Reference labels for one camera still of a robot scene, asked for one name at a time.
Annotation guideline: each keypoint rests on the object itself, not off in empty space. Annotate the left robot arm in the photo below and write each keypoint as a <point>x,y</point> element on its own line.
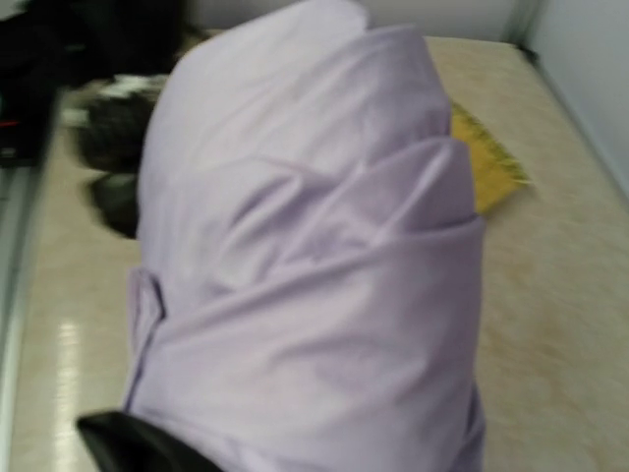
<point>129,47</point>

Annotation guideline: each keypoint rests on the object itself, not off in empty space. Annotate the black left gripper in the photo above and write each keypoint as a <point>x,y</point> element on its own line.
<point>110,125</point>

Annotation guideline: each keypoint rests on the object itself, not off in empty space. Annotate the lilac folding umbrella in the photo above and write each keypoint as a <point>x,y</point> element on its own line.
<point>309,293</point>

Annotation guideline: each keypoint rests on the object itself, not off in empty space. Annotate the aluminium front rail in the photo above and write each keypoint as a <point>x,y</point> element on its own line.
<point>20,196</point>

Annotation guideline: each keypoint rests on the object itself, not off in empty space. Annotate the woven bamboo tray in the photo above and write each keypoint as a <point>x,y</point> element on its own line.
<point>497,173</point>

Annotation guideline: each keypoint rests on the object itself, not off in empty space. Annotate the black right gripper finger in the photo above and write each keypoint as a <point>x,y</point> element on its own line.
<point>119,442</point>

